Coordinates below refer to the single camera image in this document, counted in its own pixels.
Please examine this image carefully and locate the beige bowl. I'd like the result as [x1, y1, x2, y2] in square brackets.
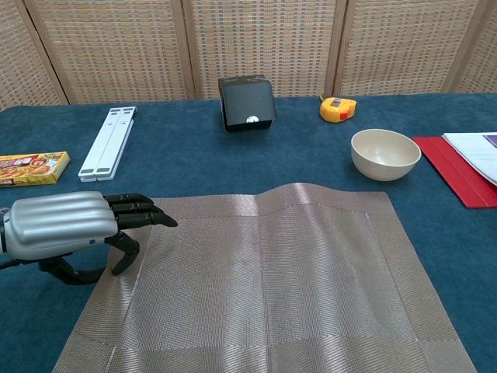
[350, 128, 422, 183]

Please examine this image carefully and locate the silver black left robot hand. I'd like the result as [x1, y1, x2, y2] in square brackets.
[0, 190, 179, 287]

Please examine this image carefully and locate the yellow curry roux box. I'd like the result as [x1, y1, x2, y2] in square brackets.
[0, 151, 71, 188]

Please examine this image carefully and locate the blue felt table cover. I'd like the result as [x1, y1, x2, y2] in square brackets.
[0, 92, 497, 373]

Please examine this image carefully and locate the grey-brown woven placemat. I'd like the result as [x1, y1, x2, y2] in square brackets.
[52, 181, 478, 373]

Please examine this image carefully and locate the red folder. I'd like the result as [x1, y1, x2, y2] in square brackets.
[412, 135, 497, 210]

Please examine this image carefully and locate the black product box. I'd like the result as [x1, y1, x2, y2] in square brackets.
[217, 74, 277, 134]

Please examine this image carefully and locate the woven bamboo folding screen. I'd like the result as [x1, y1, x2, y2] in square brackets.
[0, 0, 497, 112]

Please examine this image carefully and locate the yellow tape measure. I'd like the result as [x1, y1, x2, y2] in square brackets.
[319, 91, 358, 124]

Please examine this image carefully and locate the white spiral notebook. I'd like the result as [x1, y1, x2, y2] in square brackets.
[441, 132, 497, 187]

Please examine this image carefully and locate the white folding stand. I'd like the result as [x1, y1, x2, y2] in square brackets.
[78, 106, 137, 183]

